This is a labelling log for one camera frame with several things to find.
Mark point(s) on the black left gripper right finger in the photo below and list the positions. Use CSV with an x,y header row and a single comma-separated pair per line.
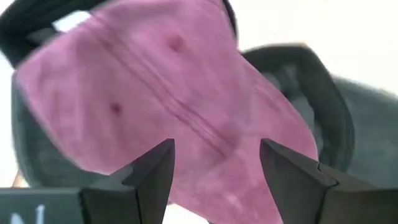
x,y
311,199

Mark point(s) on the pink cotton baseball hat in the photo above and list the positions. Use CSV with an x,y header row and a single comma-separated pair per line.
x,y
130,93

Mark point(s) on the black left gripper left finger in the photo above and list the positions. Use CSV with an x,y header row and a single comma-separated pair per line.
x,y
124,199

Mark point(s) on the black baseball hat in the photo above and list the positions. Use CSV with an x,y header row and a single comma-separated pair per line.
x,y
18,40

